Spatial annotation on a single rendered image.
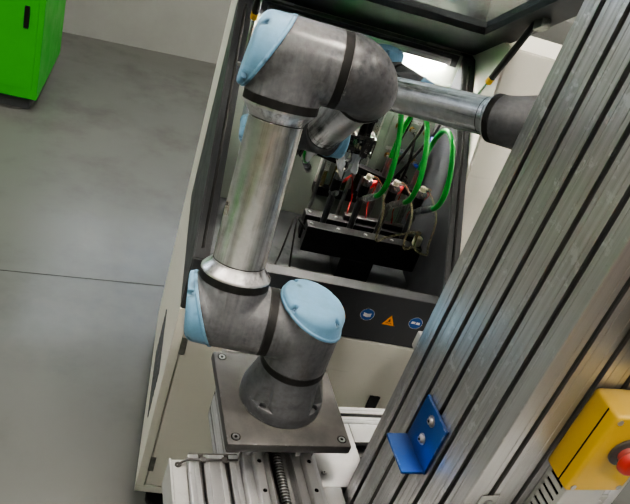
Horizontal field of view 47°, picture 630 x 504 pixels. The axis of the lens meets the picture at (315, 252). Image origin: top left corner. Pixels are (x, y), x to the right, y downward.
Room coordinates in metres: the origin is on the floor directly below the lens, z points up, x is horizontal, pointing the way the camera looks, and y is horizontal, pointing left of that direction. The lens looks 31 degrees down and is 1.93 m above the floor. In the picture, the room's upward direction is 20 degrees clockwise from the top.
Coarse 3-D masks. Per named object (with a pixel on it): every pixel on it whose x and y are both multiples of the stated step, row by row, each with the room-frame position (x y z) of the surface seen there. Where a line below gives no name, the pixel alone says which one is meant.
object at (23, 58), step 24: (0, 0) 3.57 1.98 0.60; (24, 0) 3.60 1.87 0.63; (48, 0) 3.71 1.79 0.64; (0, 24) 3.57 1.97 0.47; (24, 24) 3.60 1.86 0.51; (48, 24) 3.79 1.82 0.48; (0, 48) 3.57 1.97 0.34; (24, 48) 3.61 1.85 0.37; (48, 48) 3.88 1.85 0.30; (0, 72) 3.57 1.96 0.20; (24, 72) 3.61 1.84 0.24; (48, 72) 3.98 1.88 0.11; (0, 96) 3.62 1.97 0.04; (24, 96) 3.62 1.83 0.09
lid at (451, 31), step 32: (288, 0) 2.00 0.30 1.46; (320, 0) 1.95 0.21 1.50; (352, 0) 1.91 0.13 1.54; (384, 0) 1.92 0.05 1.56; (416, 0) 1.89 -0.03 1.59; (448, 0) 1.86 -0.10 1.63; (480, 0) 1.82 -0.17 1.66; (512, 0) 1.79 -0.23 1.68; (544, 0) 1.75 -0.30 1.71; (576, 0) 1.68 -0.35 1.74; (416, 32) 2.07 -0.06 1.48; (448, 32) 2.02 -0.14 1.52; (480, 32) 1.99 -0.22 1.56; (512, 32) 1.93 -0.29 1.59
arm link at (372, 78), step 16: (368, 48) 1.04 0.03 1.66; (352, 64) 1.01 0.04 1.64; (368, 64) 1.02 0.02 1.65; (384, 64) 1.05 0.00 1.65; (352, 80) 1.01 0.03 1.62; (368, 80) 1.02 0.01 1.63; (384, 80) 1.04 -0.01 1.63; (352, 96) 1.01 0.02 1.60; (368, 96) 1.02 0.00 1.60; (384, 96) 1.05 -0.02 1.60; (320, 112) 1.23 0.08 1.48; (336, 112) 1.15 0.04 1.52; (352, 112) 1.04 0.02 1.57; (368, 112) 1.05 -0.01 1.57; (384, 112) 1.09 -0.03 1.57; (304, 128) 1.34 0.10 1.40; (320, 128) 1.24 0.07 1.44; (336, 128) 1.19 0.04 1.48; (352, 128) 1.18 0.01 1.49; (304, 144) 1.33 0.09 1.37; (320, 144) 1.30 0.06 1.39; (336, 144) 1.30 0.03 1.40
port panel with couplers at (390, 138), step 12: (444, 84) 2.12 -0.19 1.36; (396, 120) 2.10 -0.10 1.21; (420, 120) 2.12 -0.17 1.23; (396, 132) 2.10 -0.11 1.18; (408, 132) 2.11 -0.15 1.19; (384, 144) 2.09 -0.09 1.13; (408, 144) 2.11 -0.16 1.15; (420, 144) 2.12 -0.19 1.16; (384, 156) 2.09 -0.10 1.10; (408, 156) 2.12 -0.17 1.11; (420, 156) 2.13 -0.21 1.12; (396, 168) 2.11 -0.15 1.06; (408, 168) 2.12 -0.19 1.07
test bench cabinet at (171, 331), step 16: (176, 272) 1.83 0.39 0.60; (176, 288) 1.68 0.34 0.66; (176, 304) 1.55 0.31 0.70; (176, 320) 1.44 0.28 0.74; (160, 336) 1.82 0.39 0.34; (176, 336) 1.43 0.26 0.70; (160, 352) 1.66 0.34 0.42; (176, 352) 1.44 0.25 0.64; (160, 368) 1.56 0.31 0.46; (160, 384) 1.44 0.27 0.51; (160, 400) 1.43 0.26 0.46; (144, 416) 1.71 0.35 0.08; (160, 416) 1.44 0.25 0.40; (144, 432) 1.56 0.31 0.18; (144, 448) 1.44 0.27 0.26; (144, 464) 1.44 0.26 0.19; (144, 480) 1.44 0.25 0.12; (160, 496) 1.48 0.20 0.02
